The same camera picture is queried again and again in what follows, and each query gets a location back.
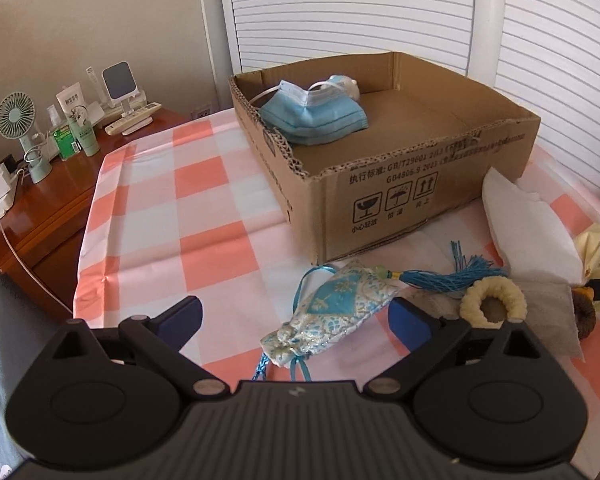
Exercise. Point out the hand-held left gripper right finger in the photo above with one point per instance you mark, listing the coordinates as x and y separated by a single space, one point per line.
405 322

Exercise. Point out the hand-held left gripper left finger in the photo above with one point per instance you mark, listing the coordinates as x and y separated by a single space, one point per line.
184 316

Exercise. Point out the brown scrunchie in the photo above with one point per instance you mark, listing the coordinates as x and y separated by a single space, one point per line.
587 316

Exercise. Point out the yellow lens cloth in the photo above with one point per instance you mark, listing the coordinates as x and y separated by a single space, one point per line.
596 250

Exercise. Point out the grey cloth pouch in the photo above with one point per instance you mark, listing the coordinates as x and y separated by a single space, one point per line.
550 312

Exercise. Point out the white tissue packet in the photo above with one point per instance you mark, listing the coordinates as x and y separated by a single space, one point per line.
525 225

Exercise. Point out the cardboard box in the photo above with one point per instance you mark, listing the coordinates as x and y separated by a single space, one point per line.
430 185

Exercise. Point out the blue embroidered tassel sachet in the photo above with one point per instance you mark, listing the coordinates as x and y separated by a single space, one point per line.
330 305

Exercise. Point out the yellow scrunchie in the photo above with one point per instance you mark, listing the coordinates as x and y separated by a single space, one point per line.
517 300

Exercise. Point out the pink checked tablecloth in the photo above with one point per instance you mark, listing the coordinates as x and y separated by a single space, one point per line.
205 220

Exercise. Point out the wooden nightstand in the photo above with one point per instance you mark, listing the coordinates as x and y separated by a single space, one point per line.
55 200

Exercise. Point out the grey-blue bedding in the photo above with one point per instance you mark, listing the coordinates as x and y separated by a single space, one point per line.
0 340

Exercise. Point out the green tube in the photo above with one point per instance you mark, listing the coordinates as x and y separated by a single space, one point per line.
87 137

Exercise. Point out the white remote control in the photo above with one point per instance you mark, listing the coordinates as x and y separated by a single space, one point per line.
132 119

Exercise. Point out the blue face mask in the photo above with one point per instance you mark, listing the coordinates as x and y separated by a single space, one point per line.
310 107
315 135

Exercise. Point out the clear green-label bottle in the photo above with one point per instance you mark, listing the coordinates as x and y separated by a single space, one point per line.
62 142

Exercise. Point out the white power strip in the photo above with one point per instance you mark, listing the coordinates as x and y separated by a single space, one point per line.
2 197

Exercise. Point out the black adapter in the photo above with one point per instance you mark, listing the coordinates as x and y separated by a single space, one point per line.
10 162

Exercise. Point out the white router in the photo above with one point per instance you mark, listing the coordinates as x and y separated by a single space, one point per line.
94 90

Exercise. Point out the white tube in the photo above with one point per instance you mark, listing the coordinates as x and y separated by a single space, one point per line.
70 99

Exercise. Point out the white phone stand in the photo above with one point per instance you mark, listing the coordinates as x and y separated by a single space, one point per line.
117 80

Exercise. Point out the green desk fan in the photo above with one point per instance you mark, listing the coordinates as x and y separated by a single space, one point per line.
16 116

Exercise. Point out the white louvered wardrobe doors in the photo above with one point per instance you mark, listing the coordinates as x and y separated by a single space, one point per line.
380 5

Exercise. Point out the wall socket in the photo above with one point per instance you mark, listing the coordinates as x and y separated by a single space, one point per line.
201 110

